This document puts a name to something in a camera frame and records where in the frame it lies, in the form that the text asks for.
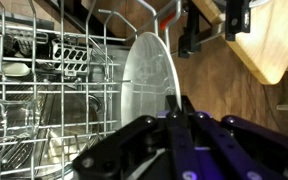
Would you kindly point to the white dinner plate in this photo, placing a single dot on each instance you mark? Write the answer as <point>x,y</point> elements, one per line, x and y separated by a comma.
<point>150,73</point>

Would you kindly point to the clear glass bowl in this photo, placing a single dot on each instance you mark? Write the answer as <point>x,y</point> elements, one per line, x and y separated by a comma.
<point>14,116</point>

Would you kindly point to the wooden base board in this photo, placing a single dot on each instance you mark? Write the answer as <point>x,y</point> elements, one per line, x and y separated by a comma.
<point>270,43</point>

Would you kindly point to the white ceramic dish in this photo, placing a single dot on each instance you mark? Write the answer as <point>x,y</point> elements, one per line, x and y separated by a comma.
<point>9,69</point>

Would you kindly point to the grey cutlery basket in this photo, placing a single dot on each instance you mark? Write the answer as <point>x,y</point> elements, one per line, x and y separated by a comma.
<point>71,55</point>

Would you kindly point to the orange black clamp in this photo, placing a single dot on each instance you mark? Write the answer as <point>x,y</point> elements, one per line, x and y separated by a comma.
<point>189,30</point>

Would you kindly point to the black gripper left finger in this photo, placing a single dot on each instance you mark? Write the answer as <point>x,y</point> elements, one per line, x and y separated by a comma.
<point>117,146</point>

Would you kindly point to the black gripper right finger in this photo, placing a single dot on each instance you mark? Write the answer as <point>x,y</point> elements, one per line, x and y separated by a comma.
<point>250,146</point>

